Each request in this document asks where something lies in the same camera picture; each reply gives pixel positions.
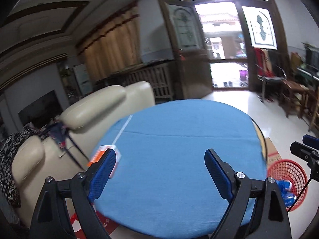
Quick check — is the white standing air conditioner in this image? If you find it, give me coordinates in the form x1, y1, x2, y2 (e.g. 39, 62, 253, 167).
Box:
73, 63, 94, 96

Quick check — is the wooden crib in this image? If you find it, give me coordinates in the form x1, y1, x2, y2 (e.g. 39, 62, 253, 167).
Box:
110, 60, 182, 102

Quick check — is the thin black cable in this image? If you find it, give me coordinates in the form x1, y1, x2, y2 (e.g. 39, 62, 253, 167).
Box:
287, 174, 312, 213

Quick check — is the cream leather sofa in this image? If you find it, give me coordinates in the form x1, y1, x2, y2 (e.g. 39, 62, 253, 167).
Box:
11, 81, 156, 226

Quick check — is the wooden display shelf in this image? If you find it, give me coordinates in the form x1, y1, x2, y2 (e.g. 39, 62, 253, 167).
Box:
57, 60, 80, 100

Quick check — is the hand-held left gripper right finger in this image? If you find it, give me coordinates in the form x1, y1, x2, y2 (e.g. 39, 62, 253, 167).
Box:
204, 149, 292, 239

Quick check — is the metal frame chair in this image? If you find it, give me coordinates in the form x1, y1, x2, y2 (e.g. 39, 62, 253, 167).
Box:
254, 47, 287, 102

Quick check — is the blue tablecloth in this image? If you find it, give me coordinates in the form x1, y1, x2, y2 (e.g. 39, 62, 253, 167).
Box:
93, 100, 266, 238

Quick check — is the orange white box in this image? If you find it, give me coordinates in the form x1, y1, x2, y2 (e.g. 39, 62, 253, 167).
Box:
87, 145, 122, 178

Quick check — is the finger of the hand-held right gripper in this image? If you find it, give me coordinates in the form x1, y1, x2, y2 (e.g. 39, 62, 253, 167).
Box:
290, 141, 319, 160
303, 134, 319, 146

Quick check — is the wooden stool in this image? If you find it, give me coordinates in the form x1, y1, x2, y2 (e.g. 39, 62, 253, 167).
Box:
279, 80, 309, 119

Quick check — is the red shopping bag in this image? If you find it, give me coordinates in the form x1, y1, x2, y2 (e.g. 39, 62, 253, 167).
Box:
71, 203, 120, 239

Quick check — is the red garment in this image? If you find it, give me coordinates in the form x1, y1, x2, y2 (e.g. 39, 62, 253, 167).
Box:
254, 47, 271, 77

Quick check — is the brown bag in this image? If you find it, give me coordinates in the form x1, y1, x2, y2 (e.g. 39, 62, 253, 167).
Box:
290, 52, 302, 68

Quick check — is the blue white box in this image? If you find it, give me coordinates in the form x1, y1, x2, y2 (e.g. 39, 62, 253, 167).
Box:
277, 180, 292, 192

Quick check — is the blue plastic bag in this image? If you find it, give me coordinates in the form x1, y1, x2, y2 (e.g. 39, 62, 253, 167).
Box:
280, 189, 297, 207

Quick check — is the black television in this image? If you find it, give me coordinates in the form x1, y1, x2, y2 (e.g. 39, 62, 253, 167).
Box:
18, 90, 63, 127

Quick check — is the tan curtain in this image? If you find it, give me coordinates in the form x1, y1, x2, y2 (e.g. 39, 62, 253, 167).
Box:
76, 5, 142, 82

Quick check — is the round wooden table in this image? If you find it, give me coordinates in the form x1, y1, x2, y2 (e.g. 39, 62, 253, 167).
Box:
250, 118, 268, 162

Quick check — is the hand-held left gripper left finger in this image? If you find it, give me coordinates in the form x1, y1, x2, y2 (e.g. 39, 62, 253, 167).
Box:
30, 149, 117, 239

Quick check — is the thin white stick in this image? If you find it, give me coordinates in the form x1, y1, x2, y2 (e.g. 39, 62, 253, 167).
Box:
112, 115, 133, 146

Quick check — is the red plastic basket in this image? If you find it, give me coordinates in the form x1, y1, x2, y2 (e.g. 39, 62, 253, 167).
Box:
267, 159, 308, 213

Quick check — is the blue red cloth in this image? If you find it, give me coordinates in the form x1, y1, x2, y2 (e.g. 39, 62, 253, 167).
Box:
46, 119, 70, 150

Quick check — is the cardboard box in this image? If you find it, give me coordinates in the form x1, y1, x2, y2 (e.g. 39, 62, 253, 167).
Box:
264, 137, 283, 163

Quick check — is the open wooden glass door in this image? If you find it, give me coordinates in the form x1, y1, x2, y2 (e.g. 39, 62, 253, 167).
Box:
158, 0, 213, 100

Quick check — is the dark patterned cloth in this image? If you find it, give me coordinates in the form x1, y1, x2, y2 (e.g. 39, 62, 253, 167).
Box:
0, 126, 48, 207

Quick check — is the wooden chair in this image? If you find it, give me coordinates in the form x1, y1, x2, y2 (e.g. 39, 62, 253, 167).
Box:
299, 87, 319, 132

